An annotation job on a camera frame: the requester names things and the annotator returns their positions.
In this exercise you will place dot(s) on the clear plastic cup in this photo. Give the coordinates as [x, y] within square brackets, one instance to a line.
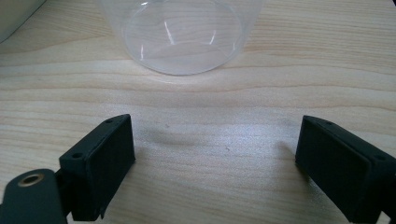
[182, 34]

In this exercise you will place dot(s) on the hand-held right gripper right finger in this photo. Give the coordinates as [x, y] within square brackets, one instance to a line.
[345, 174]

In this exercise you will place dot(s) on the white object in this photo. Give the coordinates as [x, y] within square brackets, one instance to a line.
[14, 14]

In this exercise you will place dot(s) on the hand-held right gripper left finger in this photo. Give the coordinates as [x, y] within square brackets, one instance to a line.
[96, 174]

